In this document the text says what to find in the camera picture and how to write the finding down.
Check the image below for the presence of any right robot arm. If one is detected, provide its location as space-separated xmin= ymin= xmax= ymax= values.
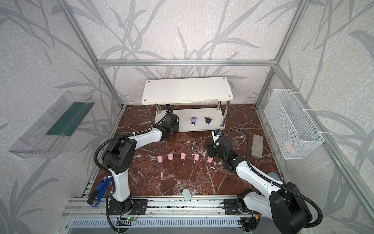
xmin=206 ymin=136 xmax=323 ymax=234

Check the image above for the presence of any blue clamp tool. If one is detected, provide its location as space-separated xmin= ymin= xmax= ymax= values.
xmin=87 ymin=176 xmax=111 ymax=208

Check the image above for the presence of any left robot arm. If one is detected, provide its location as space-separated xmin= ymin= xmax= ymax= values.
xmin=94 ymin=113 xmax=180 ymax=214

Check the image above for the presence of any white wire basket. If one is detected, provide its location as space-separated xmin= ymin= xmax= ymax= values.
xmin=265 ymin=89 xmax=325 ymax=160

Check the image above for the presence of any pink toy in basket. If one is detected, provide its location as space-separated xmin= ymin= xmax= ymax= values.
xmin=284 ymin=140 xmax=297 ymax=156

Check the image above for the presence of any grey stone block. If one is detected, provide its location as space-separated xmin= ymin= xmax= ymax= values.
xmin=251 ymin=135 xmax=264 ymax=159

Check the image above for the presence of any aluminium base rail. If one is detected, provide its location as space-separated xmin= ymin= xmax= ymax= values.
xmin=60 ymin=196 xmax=263 ymax=229

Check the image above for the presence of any white two-tier shelf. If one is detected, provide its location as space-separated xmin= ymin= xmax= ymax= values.
xmin=141 ymin=77 xmax=233 ymax=132

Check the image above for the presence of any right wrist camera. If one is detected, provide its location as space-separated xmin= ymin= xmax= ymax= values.
xmin=211 ymin=129 xmax=222 ymax=142

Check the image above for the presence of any aluminium cage frame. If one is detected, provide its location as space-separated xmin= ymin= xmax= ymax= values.
xmin=56 ymin=1 xmax=374 ymax=222

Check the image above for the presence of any pale green oval disc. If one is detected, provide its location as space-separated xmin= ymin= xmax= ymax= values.
xmin=182 ymin=189 xmax=192 ymax=201

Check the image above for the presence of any clear plastic wall bin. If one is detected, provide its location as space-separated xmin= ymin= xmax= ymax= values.
xmin=9 ymin=91 xmax=95 ymax=159

